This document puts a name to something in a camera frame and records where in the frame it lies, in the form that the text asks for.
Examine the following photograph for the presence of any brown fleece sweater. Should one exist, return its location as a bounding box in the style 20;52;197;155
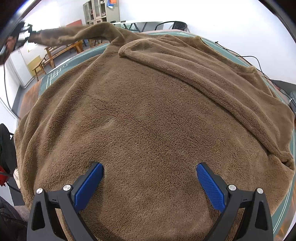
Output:
14;23;295;240

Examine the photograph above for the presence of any person left hand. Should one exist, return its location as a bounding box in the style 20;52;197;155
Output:
6;36;17;51

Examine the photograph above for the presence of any yellow wooden chair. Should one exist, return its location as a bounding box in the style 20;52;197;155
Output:
27;56;46;81

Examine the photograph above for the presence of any red board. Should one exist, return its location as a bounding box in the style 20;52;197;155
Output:
66;19;82;27

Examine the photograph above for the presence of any beige glass cabinet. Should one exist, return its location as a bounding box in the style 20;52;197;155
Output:
83;0;120;25

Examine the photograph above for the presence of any glass side table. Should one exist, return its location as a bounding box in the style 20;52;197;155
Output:
110;21;161;33

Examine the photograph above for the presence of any black metal chair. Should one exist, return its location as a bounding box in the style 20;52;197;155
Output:
154;21;188;31

